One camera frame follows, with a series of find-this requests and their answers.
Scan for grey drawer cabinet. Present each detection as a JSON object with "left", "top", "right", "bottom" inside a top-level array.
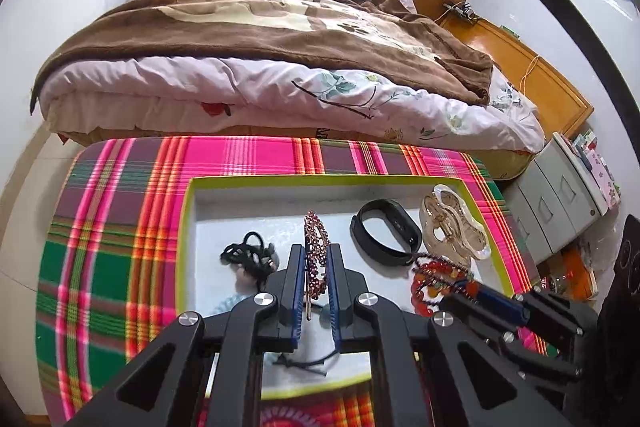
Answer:
[{"left": 502, "top": 134, "right": 608, "bottom": 268}]

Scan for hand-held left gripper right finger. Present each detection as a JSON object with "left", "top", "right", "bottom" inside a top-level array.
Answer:
[{"left": 329, "top": 244, "right": 576, "bottom": 427}]

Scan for pink green plaid cloth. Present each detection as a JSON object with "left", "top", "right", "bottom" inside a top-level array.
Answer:
[{"left": 35, "top": 134, "right": 548, "bottom": 427}]

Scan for clear hair claw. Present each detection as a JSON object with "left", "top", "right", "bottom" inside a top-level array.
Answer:
[{"left": 419, "top": 184, "right": 489, "bottom": 266}]

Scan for red bead bracelet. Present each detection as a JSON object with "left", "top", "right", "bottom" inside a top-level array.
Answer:
[{"left": 410, "top": 256, "right": 474, "bottom": 319}]

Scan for black smart band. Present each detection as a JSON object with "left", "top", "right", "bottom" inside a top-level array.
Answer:
[{"left": 350, "top": 200, "right": 424, "bottom": 266}]

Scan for brown blanket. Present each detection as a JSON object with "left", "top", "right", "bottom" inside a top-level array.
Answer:
[{"left": 30, "top": 0, "right": 496, "bottom": 115}]

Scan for thick black cable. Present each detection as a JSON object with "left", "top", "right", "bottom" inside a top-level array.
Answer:
[{"left": 425, "top": 0, "right": 640, "bottom": 148}]

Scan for black elastic hair tie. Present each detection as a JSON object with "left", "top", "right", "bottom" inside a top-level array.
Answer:
[{"left": 272, "top": 347, "right": 343, "bottom": 378}]

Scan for black hair clip grey balls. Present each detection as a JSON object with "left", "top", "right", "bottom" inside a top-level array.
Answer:
[{"left": 219, "top": 230, "right": 279, "bottom": 289}]

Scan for rhinestone hair clip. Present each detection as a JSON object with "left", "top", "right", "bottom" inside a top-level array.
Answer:
[{"left": 302, "top": 210, "right": 332, "bottom": 323}]

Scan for orange bag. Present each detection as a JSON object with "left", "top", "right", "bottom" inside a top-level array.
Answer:
[{"left": 537, "top": 247, "right": 598, "bottom": 303}]

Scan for wooden headboard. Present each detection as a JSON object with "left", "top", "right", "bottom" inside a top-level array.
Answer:
[{"left": 437, "top": 14, "right": 596, "bottom": 153}]

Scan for floral box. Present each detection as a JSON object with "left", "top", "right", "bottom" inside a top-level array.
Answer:
[{"left": 575, "top": 132, "right": 622, "bottom": 210}]

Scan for blue spiral hair tie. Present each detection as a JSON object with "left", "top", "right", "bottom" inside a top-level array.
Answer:
[{"left": 209, "top": 291, "right": 261, "bottom": 315}]

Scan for power strip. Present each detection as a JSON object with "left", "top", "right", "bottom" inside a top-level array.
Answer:
[{"left": 442, "top": 0, "right": 476, "bottom": 20}]

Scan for yellow-green cardboard box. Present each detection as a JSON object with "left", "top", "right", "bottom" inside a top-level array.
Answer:
[{"left": 175, "top": 174, "right": 516, "bottom": 403}]

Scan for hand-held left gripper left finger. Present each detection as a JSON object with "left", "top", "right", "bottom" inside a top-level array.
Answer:
[{"left": 65, "top": 244, "right": 307, "bottom": 427}]

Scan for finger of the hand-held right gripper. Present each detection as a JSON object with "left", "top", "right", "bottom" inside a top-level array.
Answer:
[
  {"left": 462, "top": 279, "right": 598, "bottom": 358},
  {"left": 440, "top": 294, "right": 586, "bottom": 389}
]

